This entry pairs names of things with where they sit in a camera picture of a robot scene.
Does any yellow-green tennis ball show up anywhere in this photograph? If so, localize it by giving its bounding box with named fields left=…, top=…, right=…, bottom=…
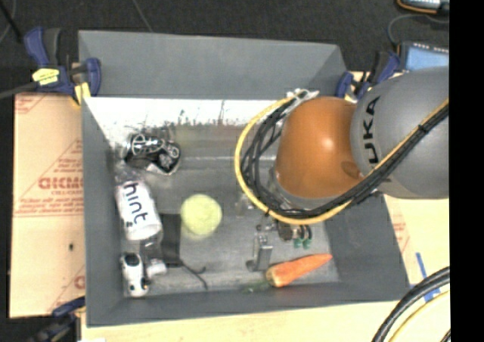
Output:
left=180, top=193, right=223, bottom=239

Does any orange toy carrot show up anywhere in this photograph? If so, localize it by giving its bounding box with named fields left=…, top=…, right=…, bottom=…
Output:
left=241, top=253, right=334, bottom=294

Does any brown cardboard board, red print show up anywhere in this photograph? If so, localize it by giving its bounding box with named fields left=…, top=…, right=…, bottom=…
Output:
left=8, top=91, right=415, bottom=319

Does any black and white patterned pouch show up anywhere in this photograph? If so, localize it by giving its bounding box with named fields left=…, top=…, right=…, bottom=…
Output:
left=123, top=132, right=182, bottom=176

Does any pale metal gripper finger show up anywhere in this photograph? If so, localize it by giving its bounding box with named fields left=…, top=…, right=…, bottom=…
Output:
left=246, top=232, right=274, bottom=272
left=234, top=196, right=268, bottom=231

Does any white and black toy animal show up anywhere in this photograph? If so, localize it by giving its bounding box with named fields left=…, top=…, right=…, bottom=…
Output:
left=119, top=252, right=150, bottom=298

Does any grey metal bin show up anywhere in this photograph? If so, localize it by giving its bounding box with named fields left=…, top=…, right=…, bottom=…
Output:
left=77, top=30, right=411, bottom=326

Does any black flat strap with cord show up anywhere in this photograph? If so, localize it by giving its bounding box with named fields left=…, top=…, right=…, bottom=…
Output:
left=160, top=213, right=209, bottom=291

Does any clear plastic bottle, white label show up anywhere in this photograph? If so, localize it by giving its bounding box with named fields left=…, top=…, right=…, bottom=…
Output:
left=113, top=168, right=168, bottom=278

